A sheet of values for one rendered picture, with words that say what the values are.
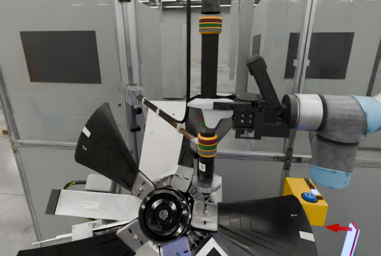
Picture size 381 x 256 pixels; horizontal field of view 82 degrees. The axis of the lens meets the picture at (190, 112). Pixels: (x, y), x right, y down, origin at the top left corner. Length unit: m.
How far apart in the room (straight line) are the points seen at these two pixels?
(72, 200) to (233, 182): 0.90
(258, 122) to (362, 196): 1.26
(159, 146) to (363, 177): 1.16
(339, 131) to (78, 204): 0.73
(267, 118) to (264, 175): 0.95
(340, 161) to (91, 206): 0.68
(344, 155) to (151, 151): 0.62
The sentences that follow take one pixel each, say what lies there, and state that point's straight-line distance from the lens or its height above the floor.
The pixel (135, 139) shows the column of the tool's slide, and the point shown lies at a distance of 1.22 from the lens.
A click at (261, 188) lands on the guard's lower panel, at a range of 1.45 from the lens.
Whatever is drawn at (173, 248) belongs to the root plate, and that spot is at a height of 1.13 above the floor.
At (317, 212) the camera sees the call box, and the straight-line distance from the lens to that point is 0.94.
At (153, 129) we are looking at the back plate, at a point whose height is 1.26.
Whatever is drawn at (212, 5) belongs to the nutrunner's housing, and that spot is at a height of 1.66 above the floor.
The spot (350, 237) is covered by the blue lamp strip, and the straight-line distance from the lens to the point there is 0.70.
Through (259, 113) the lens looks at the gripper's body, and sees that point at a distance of 0.44.
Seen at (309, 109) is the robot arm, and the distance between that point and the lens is 0.47.
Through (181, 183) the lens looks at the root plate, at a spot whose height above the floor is 1.24.
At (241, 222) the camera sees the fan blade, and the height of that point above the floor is 1.18.
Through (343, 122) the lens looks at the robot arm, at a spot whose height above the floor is 1.46.
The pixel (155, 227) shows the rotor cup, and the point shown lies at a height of 1.20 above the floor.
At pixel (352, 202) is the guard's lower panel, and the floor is 0.72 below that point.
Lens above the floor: 1.59
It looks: 17 degrees down
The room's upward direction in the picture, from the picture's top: straight up
